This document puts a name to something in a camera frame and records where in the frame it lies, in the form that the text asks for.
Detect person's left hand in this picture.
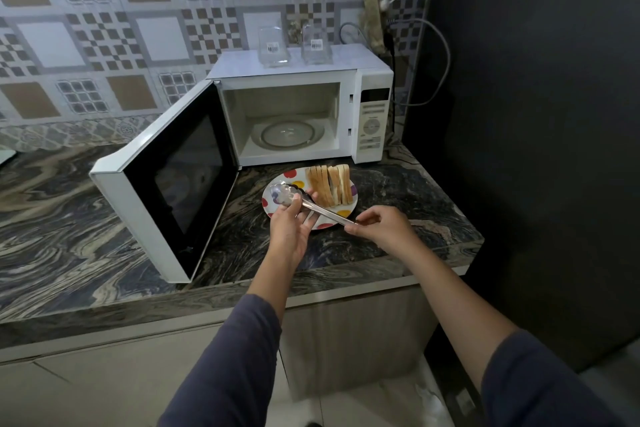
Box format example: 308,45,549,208
268,191,320,268

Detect person's right hand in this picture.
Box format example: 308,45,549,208
352,205,422,256

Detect metal tongs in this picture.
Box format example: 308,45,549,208
269,181,357,228

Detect polka dot plate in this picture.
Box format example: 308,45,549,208
261,166,359,232

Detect white microwave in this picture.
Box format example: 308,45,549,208
89,43,395,284

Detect silver refrigerator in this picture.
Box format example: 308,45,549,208
402,0,640,375

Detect clear plastic container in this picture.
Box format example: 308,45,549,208
299,23,334,65
257,25,291,67

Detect person's right forearm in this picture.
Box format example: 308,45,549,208
397,239,626,427

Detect person's left forearm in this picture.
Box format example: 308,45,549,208
157,256,301,427

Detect white plastic bag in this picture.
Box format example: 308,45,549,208
407,366,453,427

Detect crumpled clear plastic wrap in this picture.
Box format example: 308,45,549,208
285,16,304,45

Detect beige power strip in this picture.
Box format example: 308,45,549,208
361,0,389,55

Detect light lower kitchen cabinet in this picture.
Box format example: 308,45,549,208
0,266,471,427

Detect grey power cable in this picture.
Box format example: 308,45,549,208
391,17,452,108

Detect thin grey cable loop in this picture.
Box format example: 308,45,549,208
339,22,369,46

